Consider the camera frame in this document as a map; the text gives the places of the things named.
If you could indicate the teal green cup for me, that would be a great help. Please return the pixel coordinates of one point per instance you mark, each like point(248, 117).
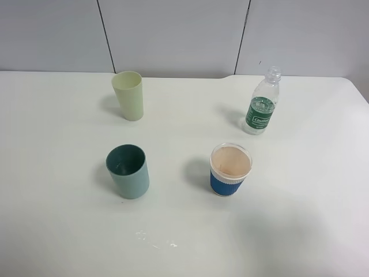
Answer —
point(128, 168)

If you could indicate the clear water bottle green label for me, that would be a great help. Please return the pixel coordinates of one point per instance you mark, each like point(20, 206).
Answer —
point(263, 102)

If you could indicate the blue sleeved coffee cup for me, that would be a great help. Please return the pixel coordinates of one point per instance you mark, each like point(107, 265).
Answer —
point(230, 164)

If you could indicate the pale yellow tall cup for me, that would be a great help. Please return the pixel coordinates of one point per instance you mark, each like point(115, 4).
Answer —
point(128, 89)

